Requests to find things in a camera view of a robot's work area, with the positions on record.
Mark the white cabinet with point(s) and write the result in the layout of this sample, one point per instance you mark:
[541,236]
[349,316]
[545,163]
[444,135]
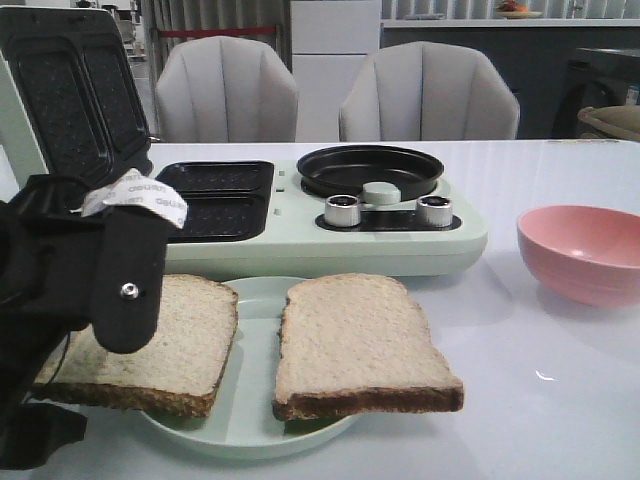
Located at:
[329,41]

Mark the mint green sandwich maker lid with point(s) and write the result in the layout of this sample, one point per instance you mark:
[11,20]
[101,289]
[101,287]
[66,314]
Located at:
[69,104]

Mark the beige upholstered chair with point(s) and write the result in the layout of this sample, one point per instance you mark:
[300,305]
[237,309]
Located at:
[226,90]
[426,91]

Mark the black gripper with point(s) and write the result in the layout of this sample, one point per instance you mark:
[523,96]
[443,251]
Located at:
[139,214]

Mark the left silver control knob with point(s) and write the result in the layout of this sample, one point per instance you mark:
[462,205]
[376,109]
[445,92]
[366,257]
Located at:
[342,211]

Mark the right silver control knob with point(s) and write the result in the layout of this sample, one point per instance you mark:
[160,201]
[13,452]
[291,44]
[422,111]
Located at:
[434,211]

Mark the left beige upholstered chair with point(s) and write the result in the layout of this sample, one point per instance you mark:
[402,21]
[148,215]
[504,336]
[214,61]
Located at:
[226,90]

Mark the plate of fruit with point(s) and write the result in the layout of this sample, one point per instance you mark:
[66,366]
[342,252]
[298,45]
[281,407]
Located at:
[513,10]

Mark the right beige upholstered chair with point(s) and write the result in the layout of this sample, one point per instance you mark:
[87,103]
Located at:
[426,91]

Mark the black round frying pan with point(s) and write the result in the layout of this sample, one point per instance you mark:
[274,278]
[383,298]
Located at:
[346,169]

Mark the mint green breakfast maker base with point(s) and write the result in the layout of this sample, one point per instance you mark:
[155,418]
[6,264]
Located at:
[253,218]

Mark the tan cushioned seat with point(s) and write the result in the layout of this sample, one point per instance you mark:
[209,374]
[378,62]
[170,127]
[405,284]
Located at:
[621,122]

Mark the pink plastic bowl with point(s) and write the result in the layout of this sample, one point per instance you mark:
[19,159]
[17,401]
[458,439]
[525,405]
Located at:
[585,253]

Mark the red barrier belt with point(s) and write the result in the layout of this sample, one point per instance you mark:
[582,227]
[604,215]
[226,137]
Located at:
[232,32]

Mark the dark grey counter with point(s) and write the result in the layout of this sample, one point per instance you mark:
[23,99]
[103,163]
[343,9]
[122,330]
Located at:
[530,54]

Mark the silver control knob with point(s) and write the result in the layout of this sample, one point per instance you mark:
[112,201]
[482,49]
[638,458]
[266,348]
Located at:
[342,211]
[434,211]

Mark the mint green round plate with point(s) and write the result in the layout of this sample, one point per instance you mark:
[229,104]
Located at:
[241,424]

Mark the white bread slice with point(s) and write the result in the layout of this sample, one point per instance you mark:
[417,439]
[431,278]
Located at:
[358,343]
[178,372]

